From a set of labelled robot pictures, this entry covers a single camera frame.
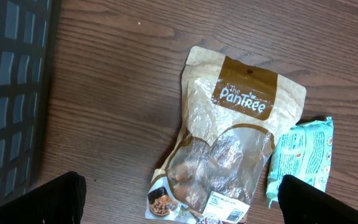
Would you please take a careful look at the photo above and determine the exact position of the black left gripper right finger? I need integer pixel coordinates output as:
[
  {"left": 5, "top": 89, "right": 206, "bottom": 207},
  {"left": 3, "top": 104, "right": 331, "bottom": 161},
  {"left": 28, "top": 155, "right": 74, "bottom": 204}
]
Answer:
[{"left": 278, "top": 175, "right": 358, "bottom": 224}]

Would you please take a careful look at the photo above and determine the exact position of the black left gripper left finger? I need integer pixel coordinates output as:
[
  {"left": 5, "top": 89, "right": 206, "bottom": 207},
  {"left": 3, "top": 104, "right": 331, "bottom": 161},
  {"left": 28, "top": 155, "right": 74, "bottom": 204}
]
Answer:
[{"left": 0, "top": 171, "right": 86, "bottom": 224}]

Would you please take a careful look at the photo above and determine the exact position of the teal wet wipes pack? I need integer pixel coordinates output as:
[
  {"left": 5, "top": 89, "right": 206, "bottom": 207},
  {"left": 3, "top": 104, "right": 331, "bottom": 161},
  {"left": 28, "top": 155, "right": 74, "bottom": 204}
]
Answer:
[{"left": 266, "top": 116, "right": 334, "bottom": 205}]

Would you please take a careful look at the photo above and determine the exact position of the brown snack bag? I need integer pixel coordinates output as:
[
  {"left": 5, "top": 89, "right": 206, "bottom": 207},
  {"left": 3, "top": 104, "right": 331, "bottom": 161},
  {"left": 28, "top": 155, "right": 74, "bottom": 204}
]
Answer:
[{"left": 145, "top": 46, "right": 306, "bottom": 223}]

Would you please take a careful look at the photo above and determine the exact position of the grey plastic mesh basket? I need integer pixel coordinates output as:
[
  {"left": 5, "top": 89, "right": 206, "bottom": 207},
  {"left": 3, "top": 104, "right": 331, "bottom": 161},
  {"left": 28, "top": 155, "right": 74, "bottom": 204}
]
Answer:
[{"left": 0, "top": 0, "right": 62, "bottom": 206}]

